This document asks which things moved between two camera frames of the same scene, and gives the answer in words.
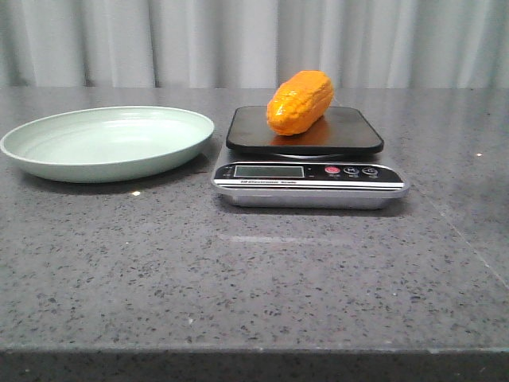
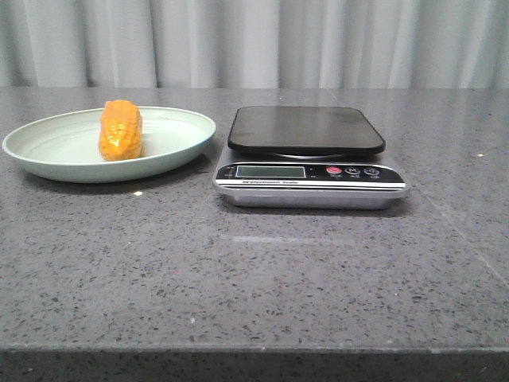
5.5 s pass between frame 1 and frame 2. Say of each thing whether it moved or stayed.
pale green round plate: stayed
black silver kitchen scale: stayed
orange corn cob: moved
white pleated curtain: stayed
